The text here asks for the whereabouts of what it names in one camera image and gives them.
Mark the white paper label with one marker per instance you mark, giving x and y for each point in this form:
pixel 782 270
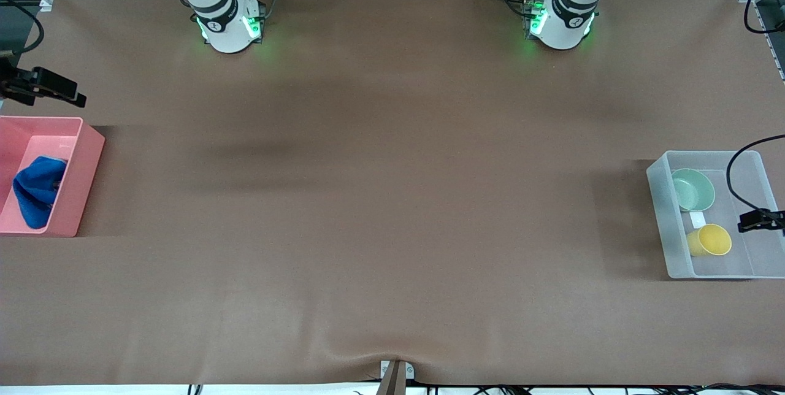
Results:
pixel 698 219

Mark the clear plastic bin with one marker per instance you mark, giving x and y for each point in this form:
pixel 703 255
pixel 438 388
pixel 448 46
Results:
pixel 742 254

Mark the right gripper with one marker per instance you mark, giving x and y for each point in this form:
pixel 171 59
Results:
pixel 13 85

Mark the yellow cup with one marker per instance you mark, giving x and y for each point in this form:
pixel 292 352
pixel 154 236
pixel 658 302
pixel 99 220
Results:
pixel 711 240

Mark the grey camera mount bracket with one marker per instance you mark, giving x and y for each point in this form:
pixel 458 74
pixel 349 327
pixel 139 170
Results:
pixel 395 378

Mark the pale green bowl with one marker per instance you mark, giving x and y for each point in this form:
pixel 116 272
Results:
pixel 693 189

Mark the blue cloth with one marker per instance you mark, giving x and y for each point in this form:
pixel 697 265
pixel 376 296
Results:
pixel 37 192

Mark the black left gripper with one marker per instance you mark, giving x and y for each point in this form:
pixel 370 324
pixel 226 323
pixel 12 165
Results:
pixel 774 219

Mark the brown table cover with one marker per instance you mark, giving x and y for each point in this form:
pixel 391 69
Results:
pixel 368 248

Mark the pink plastic bin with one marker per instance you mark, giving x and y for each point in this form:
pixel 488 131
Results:
pixel 80 186

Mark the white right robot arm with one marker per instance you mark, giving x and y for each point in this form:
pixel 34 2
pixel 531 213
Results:
pixel 227 33

